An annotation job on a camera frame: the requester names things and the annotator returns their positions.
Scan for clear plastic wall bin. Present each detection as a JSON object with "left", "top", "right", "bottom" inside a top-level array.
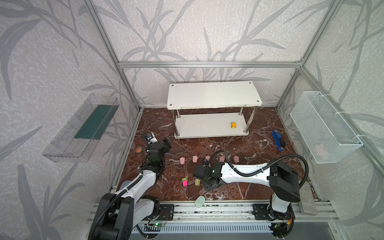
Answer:
[{"left": 42, "top": 94, "right": 120, "bottom": 163}]

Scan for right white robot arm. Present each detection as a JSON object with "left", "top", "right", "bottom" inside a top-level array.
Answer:
[{"left": 194, "top": 150, "right": 309, "bottom": 221}]

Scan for white two-tier shelf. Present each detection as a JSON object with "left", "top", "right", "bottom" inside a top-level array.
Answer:
[{"left": 167, "top": 81, "right": 263, "bottom": 139}]

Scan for grey stone block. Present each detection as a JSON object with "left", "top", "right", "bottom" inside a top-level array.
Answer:
[{"left": 299, "top": 182, "right": 318, "bottom": 216}]

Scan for pink green toy car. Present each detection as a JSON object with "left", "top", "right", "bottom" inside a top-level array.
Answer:
[{"left": 182, "top": 178, "right": 188, "bottom": 187}]

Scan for blue stapler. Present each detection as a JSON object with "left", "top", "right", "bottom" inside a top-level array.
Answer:
[{"left": 272, "top": 130, "right": 286, "bottom": 152}]

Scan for white wire wall basket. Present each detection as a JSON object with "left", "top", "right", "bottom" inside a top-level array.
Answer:
[{"left": 290, "top": 91, "right": 364, "bottom": 164}]

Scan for pink item in basket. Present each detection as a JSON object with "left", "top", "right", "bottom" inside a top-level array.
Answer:
[{"left": 314, "top": 144, "right": 329, "bottom": 161}]

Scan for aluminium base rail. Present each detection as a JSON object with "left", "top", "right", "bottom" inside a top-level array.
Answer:
[{"left": 132, "top": 201, "right": 342, "bottom": 239}]

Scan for pale green oval soap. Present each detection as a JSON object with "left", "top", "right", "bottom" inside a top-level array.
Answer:
[{"left": 195, "top": 196, "right": 206, "bottom": 208}]

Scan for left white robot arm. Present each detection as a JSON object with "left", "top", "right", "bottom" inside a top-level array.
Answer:
[{"left": 87, "top": 139, "right": 172, "bottom": 240}]

